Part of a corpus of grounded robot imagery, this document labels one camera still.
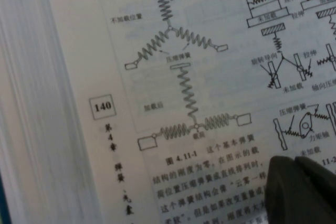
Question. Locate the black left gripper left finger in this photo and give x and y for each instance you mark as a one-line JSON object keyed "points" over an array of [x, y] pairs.
{"points": [[286, 197]]}

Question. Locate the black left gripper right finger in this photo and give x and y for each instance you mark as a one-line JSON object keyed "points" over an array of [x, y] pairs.
{"points": [[324, 195]]}

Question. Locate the technical book blue cover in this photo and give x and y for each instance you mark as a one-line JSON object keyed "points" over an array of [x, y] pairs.
{"points": [[168, 77]]}

